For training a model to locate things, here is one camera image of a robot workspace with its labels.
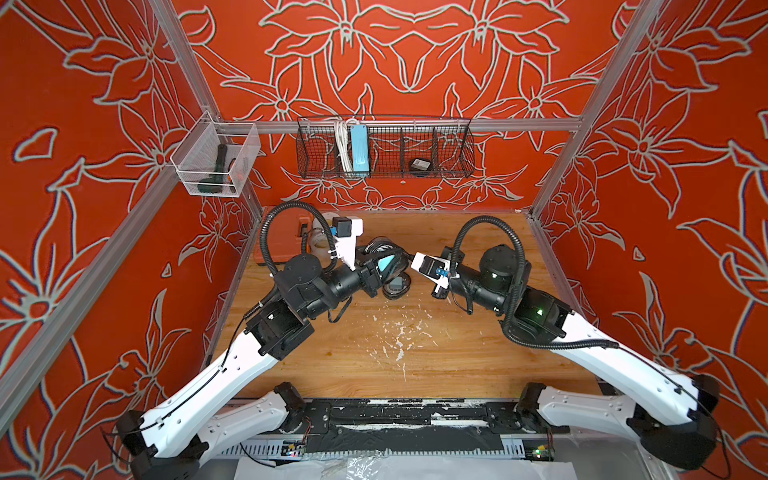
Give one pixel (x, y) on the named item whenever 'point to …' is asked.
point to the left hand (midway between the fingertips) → (398, 250)
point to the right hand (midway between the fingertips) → (409, 249)
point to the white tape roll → (328, 216)
